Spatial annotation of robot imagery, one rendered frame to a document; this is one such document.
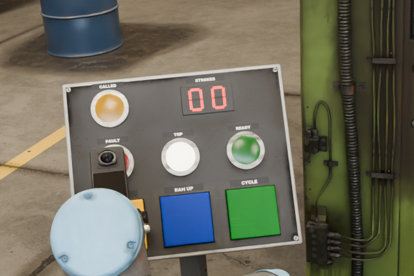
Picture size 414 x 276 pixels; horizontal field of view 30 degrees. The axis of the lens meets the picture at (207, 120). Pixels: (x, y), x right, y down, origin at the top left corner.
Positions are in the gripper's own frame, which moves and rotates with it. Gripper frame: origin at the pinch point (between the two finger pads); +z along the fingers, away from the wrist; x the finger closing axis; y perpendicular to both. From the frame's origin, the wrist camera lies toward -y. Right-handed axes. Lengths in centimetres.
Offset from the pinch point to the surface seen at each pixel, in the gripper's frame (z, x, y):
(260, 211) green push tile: 2.3, 21.0, 0.9
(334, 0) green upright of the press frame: 11, 39, -33
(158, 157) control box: 3.0, 6.5, -8.9
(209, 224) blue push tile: 2.3, 13.1, 2.0
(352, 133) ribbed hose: 20.0, 40.7, -11.3
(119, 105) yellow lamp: 2.7, 1.4, -17.4
